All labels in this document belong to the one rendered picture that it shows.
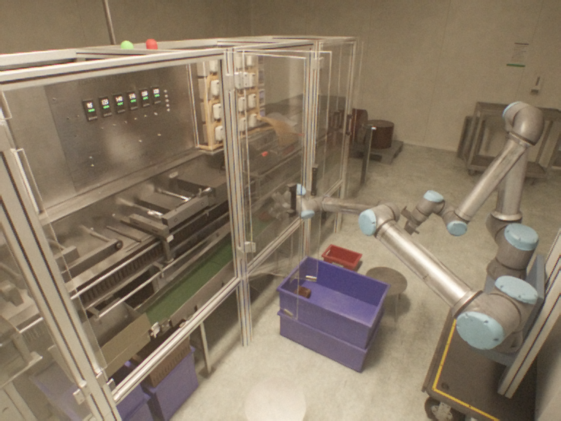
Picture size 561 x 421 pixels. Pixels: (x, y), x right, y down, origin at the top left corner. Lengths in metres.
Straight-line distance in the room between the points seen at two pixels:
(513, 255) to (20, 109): 2.25
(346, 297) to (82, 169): 1.76
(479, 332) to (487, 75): 5.14
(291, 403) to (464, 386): 0.86
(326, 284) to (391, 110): 4.50
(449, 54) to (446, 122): 1.05
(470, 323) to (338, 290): 1.20
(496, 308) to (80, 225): 1.75
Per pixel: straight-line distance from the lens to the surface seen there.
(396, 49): 6.35
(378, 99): 6.50
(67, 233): 1.76
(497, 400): 2.07
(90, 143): 1.80
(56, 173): 1.75
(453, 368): 2.09
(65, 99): 1.73
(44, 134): 1.70
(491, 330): 1.41
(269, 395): 1.90
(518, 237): 1.95
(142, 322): 1.63
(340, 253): 3.08
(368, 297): 2.38
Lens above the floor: 1.87
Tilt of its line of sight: 29 degrees down
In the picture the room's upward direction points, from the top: straight up
